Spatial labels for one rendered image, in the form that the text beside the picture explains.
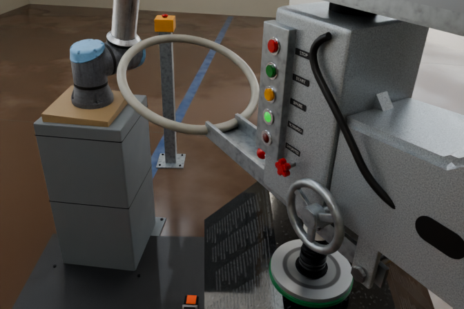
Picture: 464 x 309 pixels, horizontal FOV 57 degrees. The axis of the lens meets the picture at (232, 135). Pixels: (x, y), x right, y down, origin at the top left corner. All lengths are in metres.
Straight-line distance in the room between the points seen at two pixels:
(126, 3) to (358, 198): 1.40
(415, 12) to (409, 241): 0.36
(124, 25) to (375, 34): 1.39
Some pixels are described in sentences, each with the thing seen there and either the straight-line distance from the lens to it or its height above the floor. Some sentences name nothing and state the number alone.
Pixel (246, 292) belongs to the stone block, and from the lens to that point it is 1.30.
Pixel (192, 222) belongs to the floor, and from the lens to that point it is 2.67.
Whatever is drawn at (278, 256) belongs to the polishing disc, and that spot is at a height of 0.89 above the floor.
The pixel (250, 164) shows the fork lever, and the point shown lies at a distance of 1.14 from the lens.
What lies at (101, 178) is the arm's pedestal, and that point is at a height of 0.59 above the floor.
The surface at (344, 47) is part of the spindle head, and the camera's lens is 0.74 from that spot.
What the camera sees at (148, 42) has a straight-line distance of 1.58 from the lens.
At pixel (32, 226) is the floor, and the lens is 2.85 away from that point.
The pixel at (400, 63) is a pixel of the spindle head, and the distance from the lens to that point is 0.86.
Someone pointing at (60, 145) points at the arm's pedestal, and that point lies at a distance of 2.05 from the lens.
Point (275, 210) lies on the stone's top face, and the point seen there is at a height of 0.83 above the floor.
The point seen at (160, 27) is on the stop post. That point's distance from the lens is 2.80.
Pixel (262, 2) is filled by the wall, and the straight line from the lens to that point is 7.80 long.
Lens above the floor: 1.71
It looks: 28 degrees down
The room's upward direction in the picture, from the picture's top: 2 degrees clockwise
